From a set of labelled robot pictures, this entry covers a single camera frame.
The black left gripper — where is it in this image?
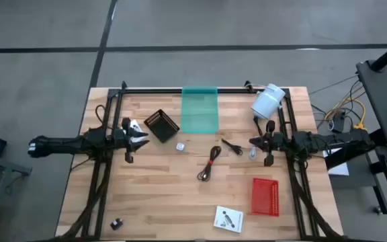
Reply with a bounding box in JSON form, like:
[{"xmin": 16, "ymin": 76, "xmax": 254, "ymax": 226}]
[{"xmin": 112, "ymin": 117, "xmax": 150, "ymax": 164}]

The black power brick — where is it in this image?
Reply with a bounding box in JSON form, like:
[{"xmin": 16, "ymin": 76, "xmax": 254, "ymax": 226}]
[{"xmin": 333, "ymin": 112, "xmax": 347, "ymax": 133}]

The black cable bundle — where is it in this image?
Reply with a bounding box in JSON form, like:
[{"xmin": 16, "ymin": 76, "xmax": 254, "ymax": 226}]
[
  {"xmin": 289, "ymin": 161, "xmax": 344, "ymax": 242},
  {"xmin": 58, "ymin": 157, "xmax": 112, "ymax": 242}
]

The black power cord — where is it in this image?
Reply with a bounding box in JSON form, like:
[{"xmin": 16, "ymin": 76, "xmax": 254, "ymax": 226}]
[{"xmin": 220, "ymin": 138, "xmax": 244, "ymax": 157}]

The white cylindrical lamp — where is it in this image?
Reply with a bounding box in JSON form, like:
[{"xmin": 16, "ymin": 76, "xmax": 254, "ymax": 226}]
[{"xmin": 250, "ymin": 83, "xmax": 287, "ymax": 120}]

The black mesh basket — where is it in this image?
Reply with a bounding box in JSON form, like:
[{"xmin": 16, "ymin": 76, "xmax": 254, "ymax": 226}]
[{"xmin": 143, "ymin": 108, "xmax": 181, "ymax": 144}]

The red mesh basket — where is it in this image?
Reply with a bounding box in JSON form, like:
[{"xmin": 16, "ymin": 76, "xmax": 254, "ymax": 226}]
[{"xmin": 250, "ymin": 177, "xmax": 280, "ymax": 217}]

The teal translucent plastic bin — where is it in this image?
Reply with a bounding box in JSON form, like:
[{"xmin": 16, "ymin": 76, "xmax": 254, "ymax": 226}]
[{"xmin": 181, "ymin": 86, "xmax": 220, "ymax": 134}]

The black metal table frame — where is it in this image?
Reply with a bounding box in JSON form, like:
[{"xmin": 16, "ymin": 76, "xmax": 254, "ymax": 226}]
[{"xmin": 79, "ymin": 80, "xmax": 320, "ymax": 242}]

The black cable red tie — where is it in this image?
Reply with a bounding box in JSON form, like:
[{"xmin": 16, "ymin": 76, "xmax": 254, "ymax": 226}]
[{"xmin": 196, "ymin": 145, "xmax": 222, "ymax": 183}]

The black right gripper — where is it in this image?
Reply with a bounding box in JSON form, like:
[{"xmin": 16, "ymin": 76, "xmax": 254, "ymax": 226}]
[{"xmin": 249, "ymin": 120, "xmax": 284, "ymax": 167}]

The dark grey side desk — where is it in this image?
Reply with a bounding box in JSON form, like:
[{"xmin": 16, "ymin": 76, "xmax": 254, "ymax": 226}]
[{"xmin": 356, "ymin": 58, "xmax": 387, "ymax": 149}]

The white paper sheet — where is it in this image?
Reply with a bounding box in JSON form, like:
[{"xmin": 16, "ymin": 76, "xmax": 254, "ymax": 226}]
[{"xmin": 322, "ymin": 147, "xmax": 350, "ymax": 177}]

